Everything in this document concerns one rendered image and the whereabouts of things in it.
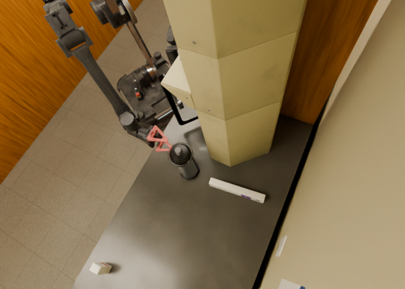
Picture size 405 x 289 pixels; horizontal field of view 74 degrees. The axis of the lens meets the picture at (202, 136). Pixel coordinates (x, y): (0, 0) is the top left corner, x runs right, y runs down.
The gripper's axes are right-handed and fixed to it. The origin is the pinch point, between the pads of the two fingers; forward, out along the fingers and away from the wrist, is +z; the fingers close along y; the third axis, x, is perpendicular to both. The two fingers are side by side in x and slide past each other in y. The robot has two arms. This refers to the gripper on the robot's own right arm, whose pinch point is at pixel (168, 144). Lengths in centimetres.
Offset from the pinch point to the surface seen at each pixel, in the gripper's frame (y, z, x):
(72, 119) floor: -121, -160, 17
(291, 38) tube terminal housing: 50, 36, 22
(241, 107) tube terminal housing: 26.7, 27.1, 13.4
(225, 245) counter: -25, 36, -24
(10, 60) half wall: -51, -183, 26
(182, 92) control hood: 30.8, 8.6, 9.1
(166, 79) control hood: 31.4, 1.9, 11.0
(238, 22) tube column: 60, 26, 13
